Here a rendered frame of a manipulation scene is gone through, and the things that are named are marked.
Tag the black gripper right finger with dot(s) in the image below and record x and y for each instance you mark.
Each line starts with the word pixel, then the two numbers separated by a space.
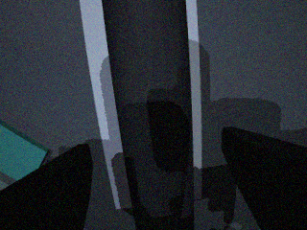
pixel 271 175

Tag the teal flat trowel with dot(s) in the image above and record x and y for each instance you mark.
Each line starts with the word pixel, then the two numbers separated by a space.
pixel 19 154

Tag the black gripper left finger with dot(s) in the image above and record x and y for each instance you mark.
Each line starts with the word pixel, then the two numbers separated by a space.
pixel 53 197

